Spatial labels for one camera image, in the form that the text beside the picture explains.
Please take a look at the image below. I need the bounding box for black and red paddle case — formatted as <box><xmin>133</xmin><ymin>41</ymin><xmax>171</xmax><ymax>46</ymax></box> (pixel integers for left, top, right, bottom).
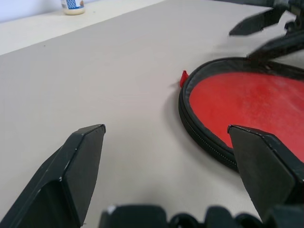
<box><xmin>178</xmin><ymin>56</ymin><xmax>304</xmax><ymax>173</ymax></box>

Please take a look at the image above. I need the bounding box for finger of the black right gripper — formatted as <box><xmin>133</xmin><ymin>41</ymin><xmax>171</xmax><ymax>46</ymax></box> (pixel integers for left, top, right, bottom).
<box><xmin>228</xmin><ymin>8</ymin><xmax>283</xmax><ymax>37</ymax></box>
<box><xmin>246</xmin><ymin>30</ymin><xmax>304</xmax><ymax>61</ymax></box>

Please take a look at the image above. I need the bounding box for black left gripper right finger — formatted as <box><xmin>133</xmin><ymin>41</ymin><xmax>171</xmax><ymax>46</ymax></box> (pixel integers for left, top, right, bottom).
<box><xmin>227</xmin><ymin>124</ymin><xmax>304</xmax><ymax>217</ymax></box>

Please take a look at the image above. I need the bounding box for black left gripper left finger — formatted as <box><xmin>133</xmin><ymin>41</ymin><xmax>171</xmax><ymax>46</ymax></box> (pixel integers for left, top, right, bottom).
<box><xmin>0</xmin><ymin>123</ymin><xmax>106</xmax><ymax>228</ymax></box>

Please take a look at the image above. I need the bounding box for white plastic jar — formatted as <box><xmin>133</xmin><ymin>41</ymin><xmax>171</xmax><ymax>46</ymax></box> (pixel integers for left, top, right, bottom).
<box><xmin>60</xmin><ymin>0</ymin><xmax>86</xmax><ymax>16</ymax></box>

